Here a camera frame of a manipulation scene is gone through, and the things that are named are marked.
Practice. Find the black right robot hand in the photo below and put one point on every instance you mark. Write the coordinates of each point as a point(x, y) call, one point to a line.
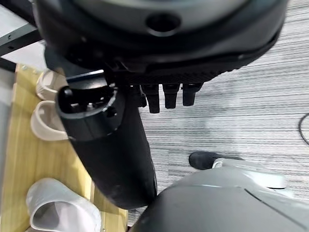
point(125, 48)

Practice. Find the bamboo shoe rack shelf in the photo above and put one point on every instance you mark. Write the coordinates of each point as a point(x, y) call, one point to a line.
point(36, 157)

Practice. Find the beige slipper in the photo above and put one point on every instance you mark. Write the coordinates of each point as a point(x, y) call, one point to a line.
point(46, 120)
point(48, 82)

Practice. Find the dark robot foot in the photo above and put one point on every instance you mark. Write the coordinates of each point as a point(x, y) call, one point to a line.
point(201, 160)

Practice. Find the white slipper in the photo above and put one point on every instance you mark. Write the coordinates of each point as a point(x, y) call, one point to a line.
point(60, 193)

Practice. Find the silver robot leg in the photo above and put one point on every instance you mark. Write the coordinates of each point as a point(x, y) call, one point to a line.
point(217, 200)

